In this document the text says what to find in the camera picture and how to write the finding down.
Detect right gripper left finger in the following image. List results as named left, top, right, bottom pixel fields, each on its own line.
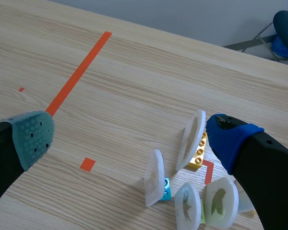
left=0, top=110, right=55, bottom=213

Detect yellow brick card stand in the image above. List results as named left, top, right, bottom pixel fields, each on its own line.
left=187, top=131, right=208, bottom=169

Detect blue plastic bag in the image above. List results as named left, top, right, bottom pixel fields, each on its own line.
left=271, top=35, right=288, bottom=59

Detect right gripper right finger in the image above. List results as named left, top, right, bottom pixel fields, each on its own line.
left=205, top=114, right=288, bottom=230

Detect green brick card stand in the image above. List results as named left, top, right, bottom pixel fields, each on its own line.
left=199, top=199, right=207, bottom=224

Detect turquoise brick card stand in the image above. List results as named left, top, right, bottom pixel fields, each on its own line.
left=159, top=177, right=172, bottom=201

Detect dark blue chair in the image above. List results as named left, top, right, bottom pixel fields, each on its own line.
left=241, top=10, right=288, bottom=62

